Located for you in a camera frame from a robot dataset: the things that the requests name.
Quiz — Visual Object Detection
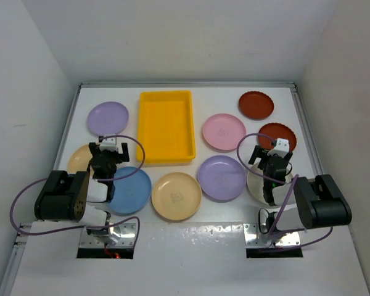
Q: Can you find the beige plate edge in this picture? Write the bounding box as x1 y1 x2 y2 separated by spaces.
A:
67 144 93 173

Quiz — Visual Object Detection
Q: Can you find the cream white plate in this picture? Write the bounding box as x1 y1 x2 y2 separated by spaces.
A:
247 162 295 208

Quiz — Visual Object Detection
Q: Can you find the red fluted dish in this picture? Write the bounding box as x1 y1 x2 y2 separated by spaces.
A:
258 123 297 152
239 91 274 120

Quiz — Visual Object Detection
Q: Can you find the lilac plate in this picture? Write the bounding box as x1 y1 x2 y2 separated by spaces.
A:
86 101 129 136
197 155 246 202

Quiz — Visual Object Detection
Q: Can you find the pink plate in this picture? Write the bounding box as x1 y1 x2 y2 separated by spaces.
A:
202 113 246 151

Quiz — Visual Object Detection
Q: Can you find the blue plate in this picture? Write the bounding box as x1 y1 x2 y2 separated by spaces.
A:
105 170 152 215

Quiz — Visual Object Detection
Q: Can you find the beige plate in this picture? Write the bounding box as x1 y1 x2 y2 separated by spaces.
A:
151 172 202 221

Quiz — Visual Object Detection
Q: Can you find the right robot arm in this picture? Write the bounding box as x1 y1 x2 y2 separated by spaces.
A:
249 145 352 235

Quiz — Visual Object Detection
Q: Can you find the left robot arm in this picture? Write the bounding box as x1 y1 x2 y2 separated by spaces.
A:
34 142 130 246

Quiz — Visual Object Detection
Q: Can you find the yellow plastic bin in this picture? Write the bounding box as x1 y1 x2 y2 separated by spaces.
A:
137 90 196 165

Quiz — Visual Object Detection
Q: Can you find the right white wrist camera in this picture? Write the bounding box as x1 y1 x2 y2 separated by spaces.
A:
269 138 290 157

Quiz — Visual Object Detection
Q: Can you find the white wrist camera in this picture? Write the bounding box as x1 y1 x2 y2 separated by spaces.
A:
99 138 118 152
269 138 290 157

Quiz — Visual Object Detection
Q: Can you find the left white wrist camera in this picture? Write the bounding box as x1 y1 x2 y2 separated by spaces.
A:
99 138 118 152

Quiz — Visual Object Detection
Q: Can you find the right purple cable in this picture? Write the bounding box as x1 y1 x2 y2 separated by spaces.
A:
236 133 334 251

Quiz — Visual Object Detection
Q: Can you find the purple cable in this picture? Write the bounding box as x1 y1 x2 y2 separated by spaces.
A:
236 133 334 251
9 134 146 248

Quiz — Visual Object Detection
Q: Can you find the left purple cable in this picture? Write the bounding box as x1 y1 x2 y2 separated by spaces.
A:
9 134 146 248

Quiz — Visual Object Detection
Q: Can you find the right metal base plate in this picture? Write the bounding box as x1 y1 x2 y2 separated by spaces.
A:
243 223 300 249

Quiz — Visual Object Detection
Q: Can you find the metal base plate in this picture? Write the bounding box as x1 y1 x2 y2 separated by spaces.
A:
79 223 138 249
243 223 300 249

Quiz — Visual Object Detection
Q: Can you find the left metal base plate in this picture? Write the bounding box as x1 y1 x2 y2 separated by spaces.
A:
79 223 138 249

